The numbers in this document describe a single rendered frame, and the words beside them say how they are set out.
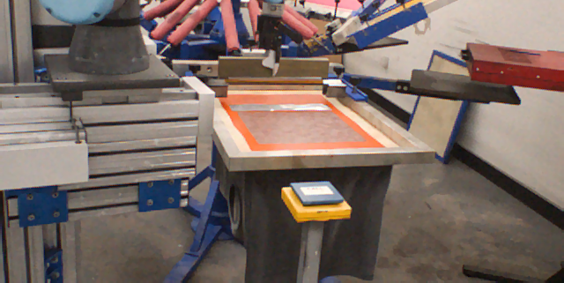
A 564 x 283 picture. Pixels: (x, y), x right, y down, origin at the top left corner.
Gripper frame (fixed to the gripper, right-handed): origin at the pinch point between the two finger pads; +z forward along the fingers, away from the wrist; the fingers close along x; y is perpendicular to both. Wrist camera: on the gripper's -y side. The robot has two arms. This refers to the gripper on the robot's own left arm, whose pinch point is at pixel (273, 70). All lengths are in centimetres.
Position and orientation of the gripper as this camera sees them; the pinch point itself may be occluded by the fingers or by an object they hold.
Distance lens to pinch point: 210.6
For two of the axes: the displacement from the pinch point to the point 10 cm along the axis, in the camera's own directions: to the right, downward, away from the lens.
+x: 2.8, 3.2, -9.1
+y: -9.6, 0.1, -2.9
